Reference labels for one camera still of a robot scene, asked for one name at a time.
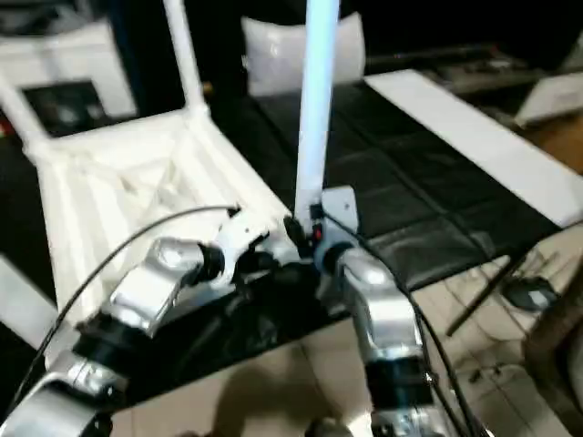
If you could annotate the white plastic table top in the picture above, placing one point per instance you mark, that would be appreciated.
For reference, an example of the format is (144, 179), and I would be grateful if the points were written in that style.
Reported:
(114, 182)

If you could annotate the black mat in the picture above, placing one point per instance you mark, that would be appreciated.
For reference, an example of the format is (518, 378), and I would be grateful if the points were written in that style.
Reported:
(410, 182)

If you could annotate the white flat board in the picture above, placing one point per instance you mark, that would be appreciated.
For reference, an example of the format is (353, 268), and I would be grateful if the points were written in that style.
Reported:
(455, 123)

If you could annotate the black thin rod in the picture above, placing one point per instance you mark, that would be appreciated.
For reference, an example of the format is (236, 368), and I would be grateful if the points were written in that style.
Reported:
(478, 296)

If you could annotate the dark round object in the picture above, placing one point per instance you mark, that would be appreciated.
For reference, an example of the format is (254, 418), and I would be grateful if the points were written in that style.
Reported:
(330, 429)

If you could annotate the grey pillow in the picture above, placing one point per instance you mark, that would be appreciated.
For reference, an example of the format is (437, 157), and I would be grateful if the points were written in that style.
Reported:
(273, 54)

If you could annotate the black bar pink mark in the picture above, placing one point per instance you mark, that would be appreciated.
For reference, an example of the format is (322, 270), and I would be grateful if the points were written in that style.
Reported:
(432, 53)

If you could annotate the black power adapter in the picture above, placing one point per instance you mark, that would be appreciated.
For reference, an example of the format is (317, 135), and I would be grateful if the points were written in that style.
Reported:
(533, 293)

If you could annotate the brown low sideboard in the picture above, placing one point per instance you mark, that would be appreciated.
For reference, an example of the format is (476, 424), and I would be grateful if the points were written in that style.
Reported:
(492, 73)

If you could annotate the black cabinet blue edge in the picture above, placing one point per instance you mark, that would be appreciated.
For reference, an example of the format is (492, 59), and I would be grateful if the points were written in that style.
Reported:
(146, 45)

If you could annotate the white low drawer unit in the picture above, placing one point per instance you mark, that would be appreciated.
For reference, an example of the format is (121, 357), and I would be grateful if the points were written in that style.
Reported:
(555, 95)

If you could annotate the white cabinet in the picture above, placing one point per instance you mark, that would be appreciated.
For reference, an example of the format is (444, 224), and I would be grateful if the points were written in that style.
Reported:
(68, 54)

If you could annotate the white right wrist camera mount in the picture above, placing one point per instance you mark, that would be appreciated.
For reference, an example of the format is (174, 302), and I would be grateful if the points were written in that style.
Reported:
(341, 200)

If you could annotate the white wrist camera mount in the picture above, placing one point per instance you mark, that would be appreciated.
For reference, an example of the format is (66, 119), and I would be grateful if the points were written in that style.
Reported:
(237, 232)
(341, 200)

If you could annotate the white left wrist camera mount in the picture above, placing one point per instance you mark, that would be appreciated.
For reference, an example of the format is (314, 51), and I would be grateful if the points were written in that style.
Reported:
(237, 232)

